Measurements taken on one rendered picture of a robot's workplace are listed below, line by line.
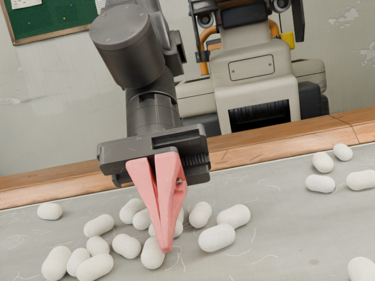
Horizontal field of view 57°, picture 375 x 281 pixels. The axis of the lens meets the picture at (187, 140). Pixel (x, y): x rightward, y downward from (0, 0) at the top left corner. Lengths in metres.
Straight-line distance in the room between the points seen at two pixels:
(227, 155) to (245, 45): 0.54
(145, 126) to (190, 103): 0.92
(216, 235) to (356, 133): 0.31
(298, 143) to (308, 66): 0.76
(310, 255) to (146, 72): 0.21
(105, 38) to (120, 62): 0.02
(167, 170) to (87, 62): 2.27
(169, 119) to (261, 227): 0.14
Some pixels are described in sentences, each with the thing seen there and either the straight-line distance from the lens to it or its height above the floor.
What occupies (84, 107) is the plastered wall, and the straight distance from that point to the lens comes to 2.59.
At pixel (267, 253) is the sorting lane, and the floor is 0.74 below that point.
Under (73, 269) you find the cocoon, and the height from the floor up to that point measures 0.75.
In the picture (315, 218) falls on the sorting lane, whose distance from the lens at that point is 0.35.
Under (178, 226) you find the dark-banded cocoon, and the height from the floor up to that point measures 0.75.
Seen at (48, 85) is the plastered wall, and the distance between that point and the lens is 2.67.
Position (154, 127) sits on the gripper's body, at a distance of 0.33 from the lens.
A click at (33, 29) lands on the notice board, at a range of 2.67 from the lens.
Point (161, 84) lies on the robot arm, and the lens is 0.37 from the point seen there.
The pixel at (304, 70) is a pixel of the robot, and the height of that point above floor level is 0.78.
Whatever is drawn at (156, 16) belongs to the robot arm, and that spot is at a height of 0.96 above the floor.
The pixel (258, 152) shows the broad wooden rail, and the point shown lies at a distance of 0.51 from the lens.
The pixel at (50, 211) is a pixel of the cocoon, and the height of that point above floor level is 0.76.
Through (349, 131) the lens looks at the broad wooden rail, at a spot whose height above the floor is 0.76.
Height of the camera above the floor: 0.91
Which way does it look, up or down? 14 degrees down
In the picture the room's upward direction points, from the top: 11 degrees counter-clockwise
